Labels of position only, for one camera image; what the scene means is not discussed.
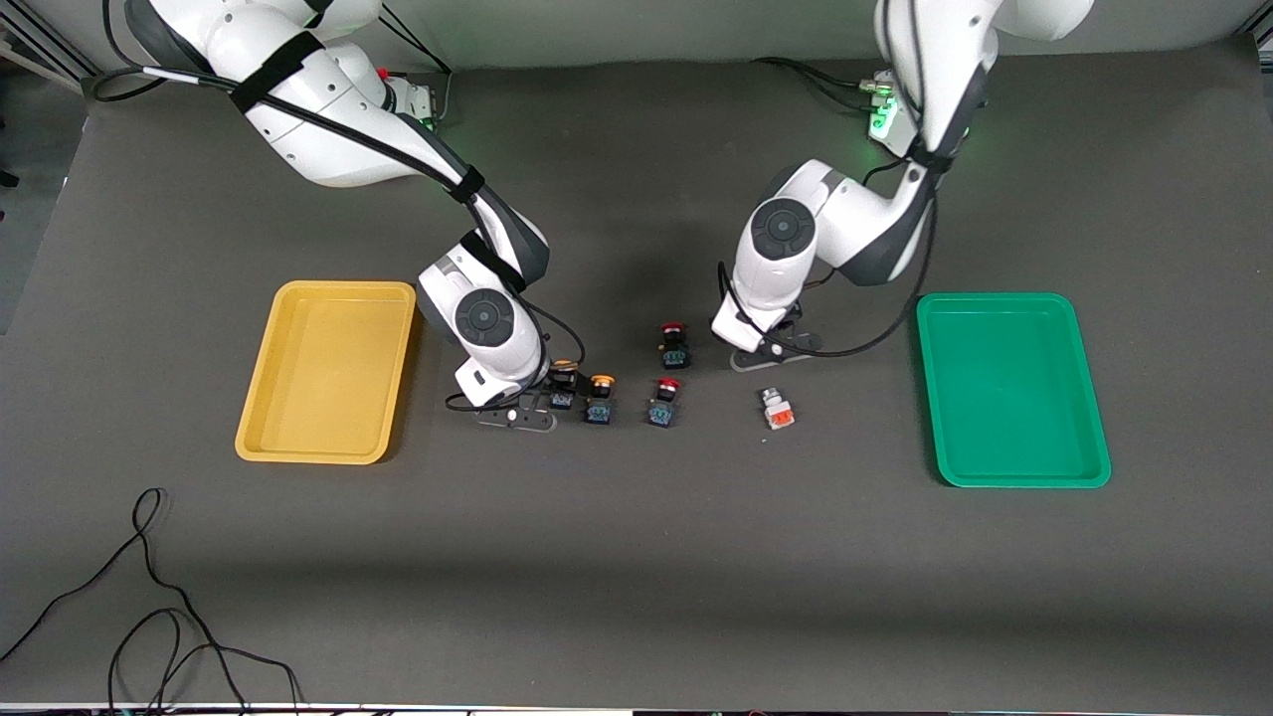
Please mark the yellow pushbutton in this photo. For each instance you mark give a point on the yellow pushbutton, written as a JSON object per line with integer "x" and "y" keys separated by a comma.
{"x": 599, "y": 408}
{"x": 564, "y": 383}

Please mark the white pushbutton with orange block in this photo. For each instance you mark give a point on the white pushbutton with orange block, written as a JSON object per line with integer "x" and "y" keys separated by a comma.
{"x": 778, "y": 413}

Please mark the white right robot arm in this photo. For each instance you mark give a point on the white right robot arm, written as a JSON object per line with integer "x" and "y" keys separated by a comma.
{"x": 328, "y": 119}

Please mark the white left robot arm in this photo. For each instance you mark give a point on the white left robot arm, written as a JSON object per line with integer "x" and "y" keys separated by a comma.
{"x": 855, "y": 219}

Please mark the red mushroom pushbutton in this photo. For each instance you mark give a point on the red mushroom pushbutton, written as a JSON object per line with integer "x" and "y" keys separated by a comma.
{"x": 663, "y": 410}
{"x": 674, "y": 353}

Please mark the dark grey table mat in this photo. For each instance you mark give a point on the dark grey table mat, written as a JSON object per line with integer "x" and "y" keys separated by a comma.
{"x": 636, "y": 557}

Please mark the yellow plastic tray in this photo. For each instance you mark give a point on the yellow plastic tray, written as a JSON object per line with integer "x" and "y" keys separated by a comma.
{"x": 328, "y": 378}

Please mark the grey base connector box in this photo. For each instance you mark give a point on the grey base connector box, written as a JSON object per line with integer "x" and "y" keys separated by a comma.
{"x": 423, "y": 102}
{"x": 880, "y": 94}

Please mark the green plastic tray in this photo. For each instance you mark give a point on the green plastic tray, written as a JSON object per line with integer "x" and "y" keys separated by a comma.
{"x": 1009, "y": 398}

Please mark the aluminium frame rail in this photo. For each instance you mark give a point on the aluminium frame rail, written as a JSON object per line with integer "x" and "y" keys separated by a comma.
{"x": 30, "y": 48}

